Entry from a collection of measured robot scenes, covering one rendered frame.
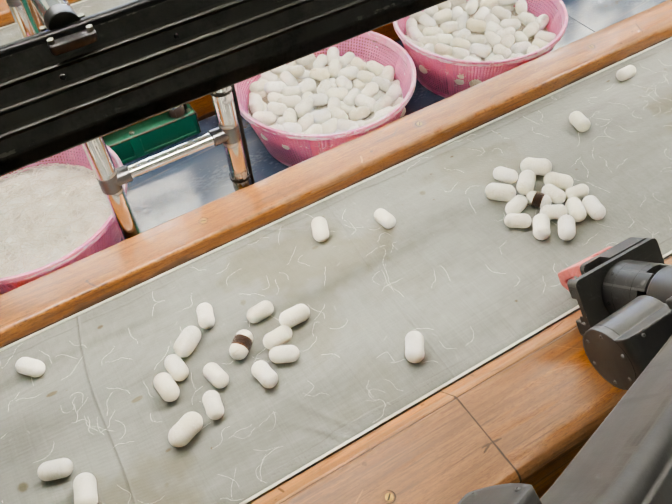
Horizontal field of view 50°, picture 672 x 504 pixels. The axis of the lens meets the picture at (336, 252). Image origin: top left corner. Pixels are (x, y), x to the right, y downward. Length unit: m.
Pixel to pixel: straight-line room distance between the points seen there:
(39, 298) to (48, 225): 0.16
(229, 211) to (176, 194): 0.19
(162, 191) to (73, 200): 0.13
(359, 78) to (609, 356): 0.63
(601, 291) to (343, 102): 0.51
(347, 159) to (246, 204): 0.14
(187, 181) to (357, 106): 0.27
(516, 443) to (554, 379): 0.08
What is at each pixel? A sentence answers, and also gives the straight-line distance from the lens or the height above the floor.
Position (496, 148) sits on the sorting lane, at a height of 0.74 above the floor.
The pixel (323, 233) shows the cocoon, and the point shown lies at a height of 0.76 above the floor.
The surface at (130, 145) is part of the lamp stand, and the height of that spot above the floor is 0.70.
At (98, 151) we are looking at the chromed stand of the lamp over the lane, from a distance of 0.81.
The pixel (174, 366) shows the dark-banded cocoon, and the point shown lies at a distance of 0.76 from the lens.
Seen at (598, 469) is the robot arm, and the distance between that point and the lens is 0.39.
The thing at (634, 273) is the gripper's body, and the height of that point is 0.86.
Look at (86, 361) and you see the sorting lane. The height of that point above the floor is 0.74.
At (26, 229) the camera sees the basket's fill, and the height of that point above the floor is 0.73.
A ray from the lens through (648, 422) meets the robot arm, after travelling 0.42.
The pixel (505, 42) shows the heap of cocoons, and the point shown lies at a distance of 1.17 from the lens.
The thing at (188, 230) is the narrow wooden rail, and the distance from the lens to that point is 0.87.
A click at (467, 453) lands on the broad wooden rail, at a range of 0.68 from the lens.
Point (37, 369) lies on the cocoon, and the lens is 0.82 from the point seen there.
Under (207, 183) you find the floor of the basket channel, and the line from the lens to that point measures 1.05.
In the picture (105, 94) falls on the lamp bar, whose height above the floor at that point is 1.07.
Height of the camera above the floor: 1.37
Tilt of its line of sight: 49 degrees down
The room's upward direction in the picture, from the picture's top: 6 degrees counter-clockwise
